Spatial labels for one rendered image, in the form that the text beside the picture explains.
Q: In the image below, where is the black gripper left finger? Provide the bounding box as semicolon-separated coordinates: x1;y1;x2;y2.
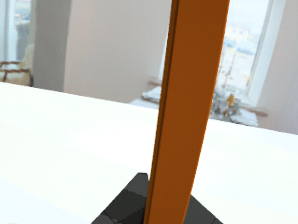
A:
90;173;149;224

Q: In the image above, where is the orange handle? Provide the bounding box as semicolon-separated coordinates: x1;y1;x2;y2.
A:
144;0;230;224

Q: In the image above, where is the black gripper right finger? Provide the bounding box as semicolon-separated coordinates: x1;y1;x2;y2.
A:
184;194;223;224

